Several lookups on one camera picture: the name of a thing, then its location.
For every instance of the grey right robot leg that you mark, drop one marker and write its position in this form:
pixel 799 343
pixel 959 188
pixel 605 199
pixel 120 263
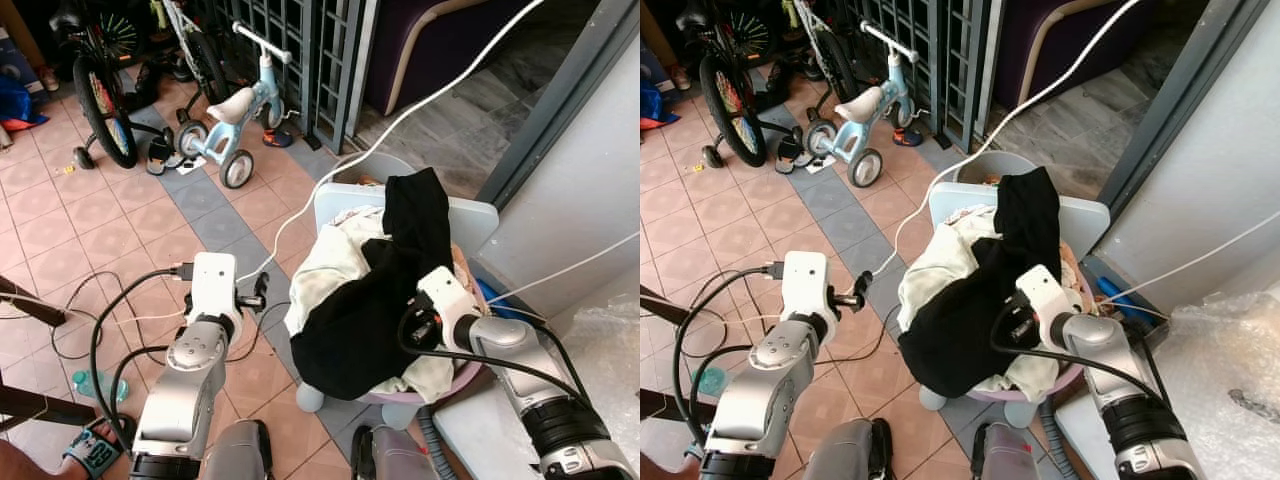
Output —
pixel 1005 456
pixel 395 458

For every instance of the teal slipper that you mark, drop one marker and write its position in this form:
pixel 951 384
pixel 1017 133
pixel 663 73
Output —
pixel 95 386
pixel 712 380

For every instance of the purple sofa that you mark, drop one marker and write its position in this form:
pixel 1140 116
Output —
pixel 1050 35
pixel 440 40

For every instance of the clear bubble wrap sheet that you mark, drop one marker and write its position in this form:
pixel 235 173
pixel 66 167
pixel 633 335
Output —
pixel 1225 370
pixel 605 380

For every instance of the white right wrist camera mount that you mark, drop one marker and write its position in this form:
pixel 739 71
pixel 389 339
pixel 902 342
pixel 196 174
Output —
pixel 448 295
pixel 1045 295

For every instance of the dark wooden furniture rail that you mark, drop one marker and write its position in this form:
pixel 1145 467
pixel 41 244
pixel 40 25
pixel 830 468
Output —
pixel 668 404
pixel 50 402

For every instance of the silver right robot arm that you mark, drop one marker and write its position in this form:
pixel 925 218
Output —
pixel 1130 385
pixel 540 380

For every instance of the grey plastic bucket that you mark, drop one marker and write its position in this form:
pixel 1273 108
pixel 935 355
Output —
pixel 1000 163
pixel 375 165

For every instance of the dark metal gate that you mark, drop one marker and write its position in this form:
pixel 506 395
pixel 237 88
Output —
pixel 330 60
pixel 960 60

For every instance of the grey door frame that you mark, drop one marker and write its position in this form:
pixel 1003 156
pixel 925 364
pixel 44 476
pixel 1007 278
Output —
pixel 560 90
pixel 1180 90

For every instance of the black kids bicycle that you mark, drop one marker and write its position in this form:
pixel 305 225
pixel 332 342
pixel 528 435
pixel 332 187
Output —
pixel 105 100
pixel 735 100

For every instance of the grey robot leg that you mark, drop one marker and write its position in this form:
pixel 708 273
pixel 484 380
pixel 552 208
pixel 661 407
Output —
pixel 240 455
pixel 395 458
pixel 850 452
pixel 1005 456

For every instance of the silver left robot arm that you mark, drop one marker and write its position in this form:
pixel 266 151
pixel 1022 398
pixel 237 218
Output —
pixel 765 385
pixel 190 380

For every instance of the grey left robot leg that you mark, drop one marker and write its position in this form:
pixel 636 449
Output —
pixel 850 452
pixel 240 455

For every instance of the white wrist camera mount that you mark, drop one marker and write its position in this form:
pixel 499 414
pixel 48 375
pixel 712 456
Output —
pixel 212 285
pixel 1045 295
pixel 803 285
pixel 448 295

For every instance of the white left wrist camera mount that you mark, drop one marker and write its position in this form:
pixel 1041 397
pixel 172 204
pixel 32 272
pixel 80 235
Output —
pixel 803 285
pixel 212 285

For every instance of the black sandals pair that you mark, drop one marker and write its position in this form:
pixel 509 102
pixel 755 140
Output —
pixel 792 155
pixel 162 158

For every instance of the light blue kids tricycle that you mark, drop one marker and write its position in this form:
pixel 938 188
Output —
pixel 870 108
pixel 240 110

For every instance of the lavender plastic laundry basin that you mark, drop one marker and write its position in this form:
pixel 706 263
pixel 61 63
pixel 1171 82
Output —
pixel 400 397
pixel 1040 390

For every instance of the white garment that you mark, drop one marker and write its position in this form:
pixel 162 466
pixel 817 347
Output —
pixel 935 270
pixel 325 270

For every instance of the black garment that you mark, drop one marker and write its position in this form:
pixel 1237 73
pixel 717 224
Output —
pixel 350 330
pixel 960 330

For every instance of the person's foot in sandal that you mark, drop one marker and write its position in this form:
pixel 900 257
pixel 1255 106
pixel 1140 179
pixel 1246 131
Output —
pixel 80 455
pixel 665 468

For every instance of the dark wooden furniture leg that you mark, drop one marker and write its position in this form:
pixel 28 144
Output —
pixel 660 307
pixel 30 303

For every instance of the blue bag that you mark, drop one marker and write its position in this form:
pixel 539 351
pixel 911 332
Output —
pixel 18 100
pixel 655 102

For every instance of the blue plastic tool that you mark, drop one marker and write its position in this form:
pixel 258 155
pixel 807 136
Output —
pixel 495 292
pixel 1118 288

